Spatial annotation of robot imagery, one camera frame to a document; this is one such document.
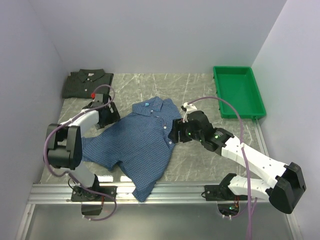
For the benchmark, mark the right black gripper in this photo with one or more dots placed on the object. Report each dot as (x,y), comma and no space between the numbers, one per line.
(176,125)

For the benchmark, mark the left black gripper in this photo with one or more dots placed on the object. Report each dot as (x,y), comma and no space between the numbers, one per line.
(114,116)

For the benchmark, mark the blue checked long sleeve shirt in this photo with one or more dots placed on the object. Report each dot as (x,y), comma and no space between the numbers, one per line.
(138,144)

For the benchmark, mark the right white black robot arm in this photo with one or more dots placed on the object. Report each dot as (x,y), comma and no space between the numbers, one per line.
(282,184)

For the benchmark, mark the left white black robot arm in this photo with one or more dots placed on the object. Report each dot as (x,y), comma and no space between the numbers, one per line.
(63,148)

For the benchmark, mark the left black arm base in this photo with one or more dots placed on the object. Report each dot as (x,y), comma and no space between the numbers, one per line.
(91,203)

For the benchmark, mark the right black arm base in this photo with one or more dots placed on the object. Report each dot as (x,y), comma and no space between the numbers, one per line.
(228,203)

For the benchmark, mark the dark green folded shirt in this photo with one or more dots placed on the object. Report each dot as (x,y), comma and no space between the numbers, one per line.
(81,84)

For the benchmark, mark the green plastic tray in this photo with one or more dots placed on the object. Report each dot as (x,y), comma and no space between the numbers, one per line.
(237,85)

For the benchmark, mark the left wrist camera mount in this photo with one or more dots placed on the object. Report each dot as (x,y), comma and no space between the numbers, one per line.
(100,99)

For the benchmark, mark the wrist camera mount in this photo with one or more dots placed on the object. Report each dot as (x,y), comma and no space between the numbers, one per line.
(188,108)
(100,99)

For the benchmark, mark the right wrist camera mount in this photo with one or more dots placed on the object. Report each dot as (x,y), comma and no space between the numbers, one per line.
(188,108)

